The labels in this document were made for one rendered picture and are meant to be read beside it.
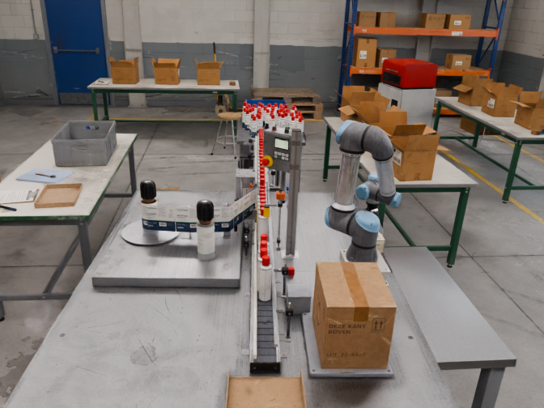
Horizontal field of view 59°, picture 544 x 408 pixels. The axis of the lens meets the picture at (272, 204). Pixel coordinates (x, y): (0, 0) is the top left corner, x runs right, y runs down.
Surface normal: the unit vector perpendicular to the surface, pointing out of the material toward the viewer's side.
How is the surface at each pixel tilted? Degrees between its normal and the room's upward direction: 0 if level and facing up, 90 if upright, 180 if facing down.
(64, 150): 90
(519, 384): 0
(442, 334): 0
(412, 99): 90
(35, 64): 90
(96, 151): 90
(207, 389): 0
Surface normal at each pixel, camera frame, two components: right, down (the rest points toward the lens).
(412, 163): 0.22, 0.40
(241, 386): 0.04, -0.92
